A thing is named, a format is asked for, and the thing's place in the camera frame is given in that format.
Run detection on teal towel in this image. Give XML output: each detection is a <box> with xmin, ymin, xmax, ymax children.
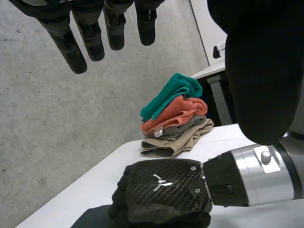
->
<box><xmin>140</xmin><ymin>73</ymin><xmax>203</xmax><ymax>123</ymax></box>

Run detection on small black device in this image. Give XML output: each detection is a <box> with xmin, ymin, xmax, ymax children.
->
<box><xmin>212</xmin><ymin>41</ymin><xmax>226</xmax><ymax>59</ymax></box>

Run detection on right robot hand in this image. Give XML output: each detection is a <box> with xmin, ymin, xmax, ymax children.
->
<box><xmin>108</xmin><ymin>151</ymin><xmax>249</xmax><ymax>226</ymax></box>

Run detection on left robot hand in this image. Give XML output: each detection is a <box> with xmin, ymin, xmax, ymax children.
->
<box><xmin>9</xmin><ymin>0</ymin><xmax>304</xmax><ymax>146</ymax></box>

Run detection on coral towel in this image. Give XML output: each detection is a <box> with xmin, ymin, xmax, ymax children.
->
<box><xmin>140</xmin><ymin>95</ymin><xmax>209</xmax><ymax>138</ymax></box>

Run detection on beige shorts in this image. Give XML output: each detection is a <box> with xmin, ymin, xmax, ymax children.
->
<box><xmin>140</xmin><ymin>118</ymin><xmax>215</xmax><ymax>159</ymax></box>

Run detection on dark blue cloth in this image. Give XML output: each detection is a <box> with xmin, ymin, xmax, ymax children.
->
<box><xmin>70</xmin><ymin>204</ymin><xmax>133</xmax><ymax>228</ymax></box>

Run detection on grey towel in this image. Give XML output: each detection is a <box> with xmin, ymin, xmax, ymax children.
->
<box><xmin>143</xmin><ymin>114</ymin><xmax>207</xmax><ymax>140</ymax></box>

